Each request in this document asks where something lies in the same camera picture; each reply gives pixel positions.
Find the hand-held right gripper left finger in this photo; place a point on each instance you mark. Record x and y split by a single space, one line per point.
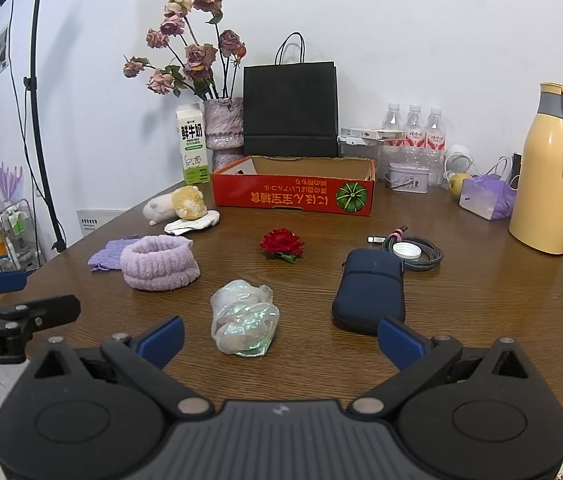
164 340

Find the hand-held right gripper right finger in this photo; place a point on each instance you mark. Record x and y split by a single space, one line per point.
401 342

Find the navy zip case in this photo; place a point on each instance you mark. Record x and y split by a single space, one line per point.
369 290

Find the fluffy purple headband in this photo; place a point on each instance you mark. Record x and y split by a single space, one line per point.
156 265

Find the iridescent plastic bag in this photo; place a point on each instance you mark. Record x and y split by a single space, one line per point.
244 317

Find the purple knit pouch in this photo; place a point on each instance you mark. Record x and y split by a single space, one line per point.
106 255

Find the white round cap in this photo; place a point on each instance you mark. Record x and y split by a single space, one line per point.
405 250

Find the white tissue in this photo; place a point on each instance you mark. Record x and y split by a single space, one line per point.
194 222

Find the white yellow plush toy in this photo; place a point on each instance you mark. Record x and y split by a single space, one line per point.
161 207

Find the red artificial rose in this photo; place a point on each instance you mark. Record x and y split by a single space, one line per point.
281 241

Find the red cardboard box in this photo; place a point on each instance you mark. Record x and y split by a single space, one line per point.
281 197

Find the small silver adapter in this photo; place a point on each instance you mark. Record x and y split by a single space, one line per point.
375 239

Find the white printed panel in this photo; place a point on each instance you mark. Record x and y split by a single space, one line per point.
96 221

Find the white printed tin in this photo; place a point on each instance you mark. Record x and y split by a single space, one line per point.
407 179

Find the purple tissue pack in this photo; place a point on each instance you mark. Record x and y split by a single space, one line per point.
486 197

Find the yellow green pear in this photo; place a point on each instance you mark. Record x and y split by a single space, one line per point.
459 183

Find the small white fan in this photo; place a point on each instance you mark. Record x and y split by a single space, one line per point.
456 160

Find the white green milk carton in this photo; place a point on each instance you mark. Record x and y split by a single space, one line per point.
192 150

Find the clear plastic container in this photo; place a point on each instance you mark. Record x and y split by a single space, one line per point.
361 151

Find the black upright device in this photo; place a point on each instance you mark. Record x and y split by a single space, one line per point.
516 167

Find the yellow thermos jug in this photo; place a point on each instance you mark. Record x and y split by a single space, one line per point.
544 185

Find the white flat carton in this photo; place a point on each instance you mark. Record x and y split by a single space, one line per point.
361 133

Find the clear water bottle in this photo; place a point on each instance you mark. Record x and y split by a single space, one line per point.
414 121
392 120
435 125

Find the purple mottled vase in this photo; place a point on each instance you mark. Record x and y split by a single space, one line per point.
224 120

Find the black paper bag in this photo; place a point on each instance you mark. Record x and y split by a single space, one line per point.
289 105

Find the dried rose bouquet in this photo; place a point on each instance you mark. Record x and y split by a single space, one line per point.
201 57

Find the purple flower wall sticker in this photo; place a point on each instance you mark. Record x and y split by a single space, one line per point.
6 180

